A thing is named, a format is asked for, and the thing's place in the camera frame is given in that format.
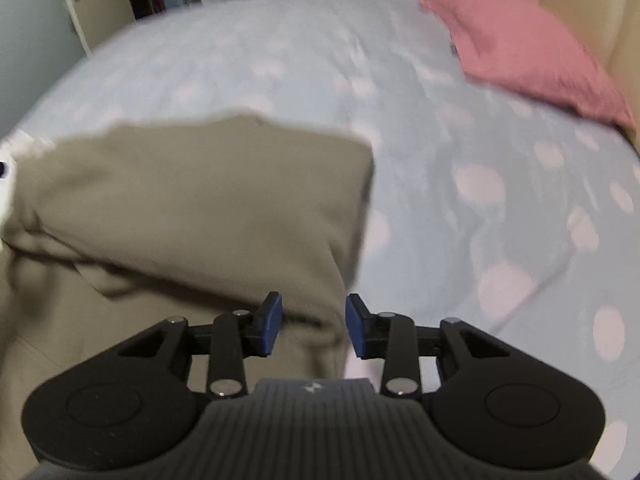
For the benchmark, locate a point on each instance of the cream room door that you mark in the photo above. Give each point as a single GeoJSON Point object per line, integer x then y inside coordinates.
{"type": "Point", "coordinates": [100, 5]}

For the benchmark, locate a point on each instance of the pink pillow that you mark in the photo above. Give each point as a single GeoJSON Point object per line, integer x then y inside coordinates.
{"type": "Point", "coordinates": [515, 45]}

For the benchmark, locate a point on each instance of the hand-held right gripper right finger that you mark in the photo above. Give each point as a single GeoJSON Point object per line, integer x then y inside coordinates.
{"type": "Point", "coordinates": [353, 327]}

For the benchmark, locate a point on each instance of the bed with dotted sheet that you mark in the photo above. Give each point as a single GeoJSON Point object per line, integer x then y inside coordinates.
{"type": "Point", "coordinates": [450, 135]}

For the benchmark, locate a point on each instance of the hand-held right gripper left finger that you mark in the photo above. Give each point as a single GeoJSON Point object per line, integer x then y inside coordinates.
{"type": "Point", "coordinates": [273, 325]}

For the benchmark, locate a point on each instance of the olive fleece hoodie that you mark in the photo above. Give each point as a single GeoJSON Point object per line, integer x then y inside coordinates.
{"type": "Point", "coordinates": [200, 200]}

